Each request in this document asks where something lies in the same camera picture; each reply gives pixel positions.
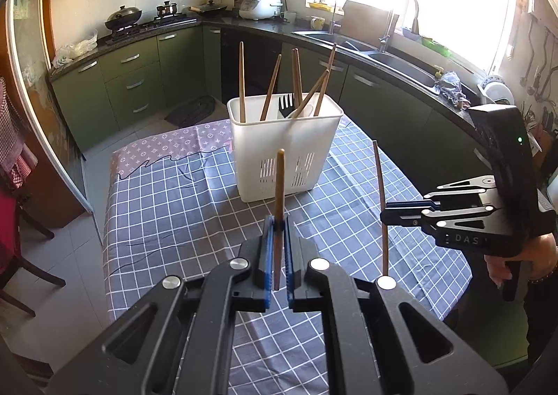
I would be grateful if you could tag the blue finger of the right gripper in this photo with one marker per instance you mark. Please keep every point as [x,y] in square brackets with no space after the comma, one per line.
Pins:
[403,218]
[421,204]

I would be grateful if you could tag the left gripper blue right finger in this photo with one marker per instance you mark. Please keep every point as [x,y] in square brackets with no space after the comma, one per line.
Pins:
[302,293]

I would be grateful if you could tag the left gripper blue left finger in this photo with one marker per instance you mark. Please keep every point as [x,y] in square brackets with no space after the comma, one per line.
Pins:
[254,291]

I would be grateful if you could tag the green lower kitchen cabinets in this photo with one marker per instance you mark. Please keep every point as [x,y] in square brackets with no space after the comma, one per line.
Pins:
[428,140]

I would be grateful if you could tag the steel kitchen sink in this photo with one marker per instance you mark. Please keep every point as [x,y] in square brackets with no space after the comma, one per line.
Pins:
[367,51]

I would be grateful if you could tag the person's right hand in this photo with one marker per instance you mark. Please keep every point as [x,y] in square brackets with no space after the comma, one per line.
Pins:
[540,252]

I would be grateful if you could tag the blue checkered tablecloth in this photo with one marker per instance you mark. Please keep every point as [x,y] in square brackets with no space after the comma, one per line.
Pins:
[183,217]

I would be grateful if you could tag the crumpled foil bag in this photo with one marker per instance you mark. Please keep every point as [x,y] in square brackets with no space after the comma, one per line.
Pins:
[448,85]

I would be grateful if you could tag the white plastic utensil holder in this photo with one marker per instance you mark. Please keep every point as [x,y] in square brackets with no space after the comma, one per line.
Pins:
[305,139]

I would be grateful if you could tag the black fork in holder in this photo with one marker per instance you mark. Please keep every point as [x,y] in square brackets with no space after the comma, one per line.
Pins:
[286,105]

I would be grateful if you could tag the black floor mat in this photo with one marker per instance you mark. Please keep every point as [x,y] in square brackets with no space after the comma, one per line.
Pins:
[191,113]

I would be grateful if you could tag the chrome sink faucet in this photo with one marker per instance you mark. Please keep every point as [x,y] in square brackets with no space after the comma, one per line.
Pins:
[392,19]

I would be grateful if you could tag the wooden cutting board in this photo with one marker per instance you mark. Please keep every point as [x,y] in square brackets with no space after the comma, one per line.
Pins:
[362,22]

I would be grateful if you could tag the white rice cooker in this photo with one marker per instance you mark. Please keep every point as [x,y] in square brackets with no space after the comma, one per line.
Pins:
[260,9]

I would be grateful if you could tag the red wooden chair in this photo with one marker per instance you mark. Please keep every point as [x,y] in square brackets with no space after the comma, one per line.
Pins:
[12,258]

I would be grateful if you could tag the black frying pan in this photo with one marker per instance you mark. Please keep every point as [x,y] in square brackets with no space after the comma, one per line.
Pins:
[208,10]

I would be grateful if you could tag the glass sliding door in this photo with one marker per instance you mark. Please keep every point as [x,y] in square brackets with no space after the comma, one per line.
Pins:
[30,64]

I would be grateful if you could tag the purple apron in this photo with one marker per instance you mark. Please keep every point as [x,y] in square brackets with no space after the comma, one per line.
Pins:
[17,159]

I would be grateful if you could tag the small black pot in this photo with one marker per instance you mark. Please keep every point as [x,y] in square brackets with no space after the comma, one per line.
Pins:
[167,10]

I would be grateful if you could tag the gas stove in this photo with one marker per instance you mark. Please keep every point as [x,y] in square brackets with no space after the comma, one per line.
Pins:
[136,29]

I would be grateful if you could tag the black wok with lid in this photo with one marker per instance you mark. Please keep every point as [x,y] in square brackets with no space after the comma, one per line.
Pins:
[124,17]

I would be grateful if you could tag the white plastic bag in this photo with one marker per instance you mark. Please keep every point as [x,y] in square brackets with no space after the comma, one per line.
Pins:
[70,52]

